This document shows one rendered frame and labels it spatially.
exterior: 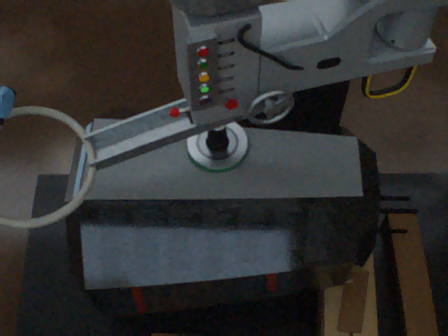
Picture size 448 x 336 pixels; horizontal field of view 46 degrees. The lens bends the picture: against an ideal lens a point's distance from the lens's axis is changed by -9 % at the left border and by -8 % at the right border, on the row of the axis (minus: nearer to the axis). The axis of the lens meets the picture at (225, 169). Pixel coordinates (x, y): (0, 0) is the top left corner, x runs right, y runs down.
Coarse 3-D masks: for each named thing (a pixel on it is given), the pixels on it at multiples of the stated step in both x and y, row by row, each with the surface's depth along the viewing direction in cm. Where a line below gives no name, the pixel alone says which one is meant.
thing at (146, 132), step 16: (160, 112) 189; (256, 112) 186; (112, 128) 188; (128, 128) 191; (144, 128) 191; (160, 128) 190; (176, 128) 189; (192, 128) 183; (208, 128) 186; (96, 144) 191; (112, 144) 190; (128, 144) 189; (144, 144) 182; (160, 144) 185; (96, 160) 182; (112, 160) 184
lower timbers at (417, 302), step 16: (384, 224) 284; (400, 224) 275; (416, 224) 274; (400, 240) 270; (416, 240) 270; (400, 256) 265; (416, 256) 265; (400, 272) 261; (416, 272) 261; (400, 288) 257; (416, 288) 256; (320, 304) 253; (400, 304) 256; (416, 304) 252; (432, 304) 251; (320, 320) 248; (400, 320) 255; (416, 320) 248; (432, 320) 247
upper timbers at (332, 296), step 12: (372, 264) 251; (372, 276) 248; (336, 288) 245; (372, 288) 245; (324, 300) 243; (336, 300) 242; (372, 300) 242; (324, 312) 240; (336, 312) 239; (372, 312) 239; (324, 324) 237; (336, 324) 236; (372, 324) 236
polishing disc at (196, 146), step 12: (204, 132) 207; (228, 132) 207; (240, 132) 207; (192, 144) 205; (204, 144) 205; (240, 144) 205; (192, 156) 202; (204, 156) 202; (216, 156) 202; (228, 156) 202; (240, 156) 202; (216, 168) 200
